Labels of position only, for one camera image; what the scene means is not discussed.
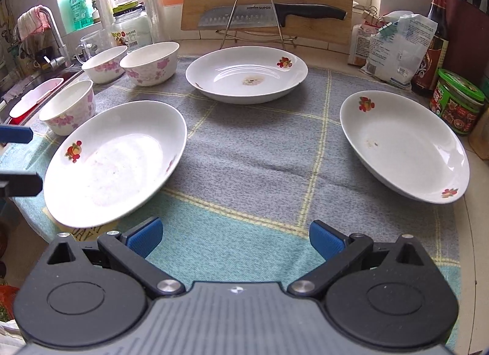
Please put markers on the grey green checked cloth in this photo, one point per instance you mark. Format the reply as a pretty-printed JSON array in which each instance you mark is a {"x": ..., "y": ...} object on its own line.
[{"x": 248, "y": 148}]

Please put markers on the red white food bag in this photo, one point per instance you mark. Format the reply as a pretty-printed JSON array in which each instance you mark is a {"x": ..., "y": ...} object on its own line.
[{"x": 359, "y": 45}]

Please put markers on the gold binder clip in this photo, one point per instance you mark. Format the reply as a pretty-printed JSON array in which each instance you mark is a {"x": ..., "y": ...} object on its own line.
[{"x": 368, "y": 13}]

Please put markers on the white plastic wrap roll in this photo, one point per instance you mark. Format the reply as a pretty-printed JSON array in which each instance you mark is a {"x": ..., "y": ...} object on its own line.
[{"x": 103, "y": 3}]

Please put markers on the clear glass mug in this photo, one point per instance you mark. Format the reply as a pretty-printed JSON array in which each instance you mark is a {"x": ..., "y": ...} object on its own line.
[{"x": 89, "y": 43}]

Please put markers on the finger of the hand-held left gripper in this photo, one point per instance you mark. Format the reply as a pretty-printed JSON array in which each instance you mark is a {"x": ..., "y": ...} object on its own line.
[
  {"x": 17, "y": 134},
  {"x": 21, "y": 185}
]

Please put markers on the pink cloth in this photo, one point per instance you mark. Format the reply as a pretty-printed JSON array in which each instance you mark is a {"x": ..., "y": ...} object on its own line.
[{"x": 32, "y": 20}]

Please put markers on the steel sink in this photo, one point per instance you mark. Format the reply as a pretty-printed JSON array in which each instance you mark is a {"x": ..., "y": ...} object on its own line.
[{"x": 49, "y": 74}]

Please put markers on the red white basin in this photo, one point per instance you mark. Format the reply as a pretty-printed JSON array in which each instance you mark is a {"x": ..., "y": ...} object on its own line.
[{"x": 34, "y": 95}]

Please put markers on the green dish soap bottle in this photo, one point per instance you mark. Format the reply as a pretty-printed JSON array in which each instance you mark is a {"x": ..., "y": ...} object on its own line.
[{"x": 80, "y": 7}]

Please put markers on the dark soy sauce bottle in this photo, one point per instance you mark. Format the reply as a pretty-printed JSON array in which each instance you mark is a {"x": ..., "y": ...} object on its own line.
[{"x": 435, "y": 34}]

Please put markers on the white pink-flowered bowl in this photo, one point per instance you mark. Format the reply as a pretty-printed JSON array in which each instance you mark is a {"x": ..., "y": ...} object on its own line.
[
  {"x": 103, "y": 69},
  {"x": 152, "y": 72},
  {"x": 72, "y": 120}
]

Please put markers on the dark red knife block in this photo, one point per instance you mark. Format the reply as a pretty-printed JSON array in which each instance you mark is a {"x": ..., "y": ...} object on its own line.
[{"x": 466, "y": 34}]

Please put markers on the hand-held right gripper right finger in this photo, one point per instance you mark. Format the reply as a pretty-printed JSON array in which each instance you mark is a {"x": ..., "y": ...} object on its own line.
[{"x": 324, "y": 238}]

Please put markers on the clear labelled plastic bottle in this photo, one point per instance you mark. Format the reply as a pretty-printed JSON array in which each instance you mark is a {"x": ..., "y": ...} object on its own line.
[{"x": 130, "y": 34}]

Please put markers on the white stained fruit-print plate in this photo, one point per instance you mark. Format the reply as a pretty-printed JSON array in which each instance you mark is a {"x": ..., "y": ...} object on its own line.
[{"x": 237, "y": 68}]

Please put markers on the green-lidded sauce jar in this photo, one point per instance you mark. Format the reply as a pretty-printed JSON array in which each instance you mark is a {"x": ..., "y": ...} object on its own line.
[{"x": 456, "y": 102}]

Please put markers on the white printed food bag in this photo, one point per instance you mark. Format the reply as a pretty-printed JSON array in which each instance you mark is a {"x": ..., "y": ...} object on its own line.
[{"x": 401, "y": 49}]

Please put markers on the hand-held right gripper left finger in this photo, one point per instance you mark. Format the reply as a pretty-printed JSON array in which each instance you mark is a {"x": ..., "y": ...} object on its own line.
[{"x": 145, "y": 236}]

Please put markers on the steel faucet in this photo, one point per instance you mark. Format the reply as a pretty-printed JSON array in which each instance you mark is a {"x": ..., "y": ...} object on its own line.
[{"x": 57, "y": 39}]

